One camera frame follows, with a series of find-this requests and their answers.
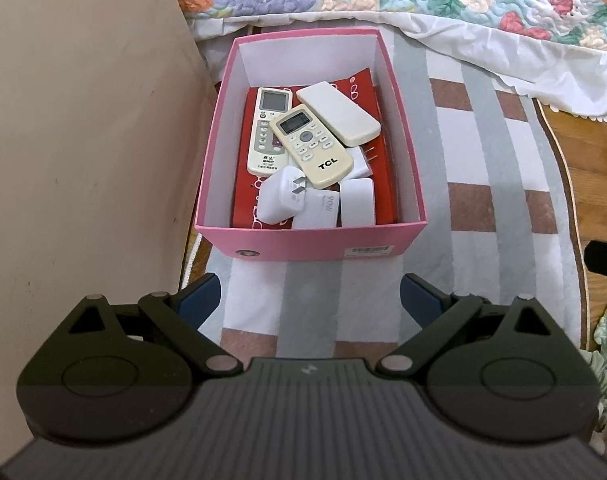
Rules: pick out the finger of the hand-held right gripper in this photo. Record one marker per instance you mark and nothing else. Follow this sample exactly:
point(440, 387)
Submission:
point(606, 259)

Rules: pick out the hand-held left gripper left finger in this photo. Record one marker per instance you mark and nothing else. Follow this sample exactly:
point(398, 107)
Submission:
point(198, 297)

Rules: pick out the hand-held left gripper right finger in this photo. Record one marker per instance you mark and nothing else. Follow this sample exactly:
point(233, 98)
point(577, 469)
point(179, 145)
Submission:
point(419, 301)

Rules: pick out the pink cardboard box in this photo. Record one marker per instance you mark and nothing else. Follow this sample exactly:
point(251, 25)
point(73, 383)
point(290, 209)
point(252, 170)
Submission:
point(308, 245)

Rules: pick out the white plug charger with prongs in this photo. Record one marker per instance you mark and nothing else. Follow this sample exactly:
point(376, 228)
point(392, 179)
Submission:
point(278, 205)

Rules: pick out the white charger with grey print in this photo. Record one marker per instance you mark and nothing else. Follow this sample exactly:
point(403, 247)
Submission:
point(318, 210)

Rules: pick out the small white charger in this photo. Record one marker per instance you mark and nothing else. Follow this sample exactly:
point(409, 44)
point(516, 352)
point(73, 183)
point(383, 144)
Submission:
point(357, 162)

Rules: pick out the cream remote with grey round button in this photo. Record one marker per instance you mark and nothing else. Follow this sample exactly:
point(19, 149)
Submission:
point(328, 165)

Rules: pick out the white remote with large display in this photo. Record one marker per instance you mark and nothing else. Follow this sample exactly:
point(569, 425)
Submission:
point(263, 135)

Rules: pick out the plain cream remote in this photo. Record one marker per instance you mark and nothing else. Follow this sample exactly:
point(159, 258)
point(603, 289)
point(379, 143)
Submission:
point(338, 112)

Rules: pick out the striped mat with brown squares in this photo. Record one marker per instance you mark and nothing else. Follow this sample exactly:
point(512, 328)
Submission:
point(483, 210)

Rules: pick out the red glasses-print box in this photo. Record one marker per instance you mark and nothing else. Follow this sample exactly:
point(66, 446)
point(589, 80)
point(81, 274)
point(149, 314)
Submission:
point(383, 180)

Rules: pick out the brown cardboard carton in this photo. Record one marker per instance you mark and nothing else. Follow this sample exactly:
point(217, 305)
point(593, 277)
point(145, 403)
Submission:
point(83, 135)

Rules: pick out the floral quilt bedspread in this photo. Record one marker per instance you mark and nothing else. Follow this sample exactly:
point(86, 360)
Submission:
point(533, 70)

